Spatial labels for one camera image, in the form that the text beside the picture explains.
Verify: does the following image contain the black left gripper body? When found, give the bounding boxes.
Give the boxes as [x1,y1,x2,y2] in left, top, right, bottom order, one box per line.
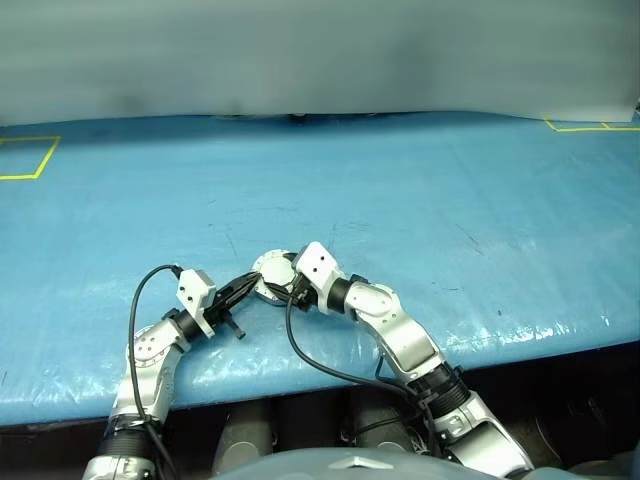
[202,293,247,342]

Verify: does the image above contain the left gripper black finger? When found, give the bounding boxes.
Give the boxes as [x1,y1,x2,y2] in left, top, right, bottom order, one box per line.
[225,272,261,296]
[218,283,259,310]

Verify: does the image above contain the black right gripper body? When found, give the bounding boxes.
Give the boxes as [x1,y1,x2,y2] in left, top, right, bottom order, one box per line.
[285,273,317,312]

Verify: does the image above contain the grey round motor housing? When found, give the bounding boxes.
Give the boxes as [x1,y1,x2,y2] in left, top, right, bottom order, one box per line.
[251,248,301,307]

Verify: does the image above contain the grey hinged motor lid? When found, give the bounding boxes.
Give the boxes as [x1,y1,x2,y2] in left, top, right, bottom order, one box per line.
[254,248,300,291]

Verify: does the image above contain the dark rounded shape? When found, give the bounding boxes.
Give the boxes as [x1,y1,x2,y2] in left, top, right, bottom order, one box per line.
[213,399,275,474]

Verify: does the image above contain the blue-grey robot torso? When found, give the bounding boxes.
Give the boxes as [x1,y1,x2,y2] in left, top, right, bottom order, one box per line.
[207,446,640,480]

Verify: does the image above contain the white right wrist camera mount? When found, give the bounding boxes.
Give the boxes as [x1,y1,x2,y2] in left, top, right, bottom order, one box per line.
[292,241,347,316]

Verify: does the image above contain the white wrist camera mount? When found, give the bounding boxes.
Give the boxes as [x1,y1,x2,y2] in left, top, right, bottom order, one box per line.
[177,268,218,338]
[292,241,347,316]

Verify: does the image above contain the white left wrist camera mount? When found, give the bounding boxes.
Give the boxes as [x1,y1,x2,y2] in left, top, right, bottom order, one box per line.
[177,268,218,338]

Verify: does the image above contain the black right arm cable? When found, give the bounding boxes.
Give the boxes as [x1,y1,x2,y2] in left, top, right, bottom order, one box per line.
[285,294,426,401]

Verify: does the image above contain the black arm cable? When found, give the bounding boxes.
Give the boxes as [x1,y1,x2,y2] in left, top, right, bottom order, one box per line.
[128,263,182,480]
[285,294,426,401]

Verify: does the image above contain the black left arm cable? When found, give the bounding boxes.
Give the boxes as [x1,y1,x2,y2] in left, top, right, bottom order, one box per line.
[128,263,182,480]

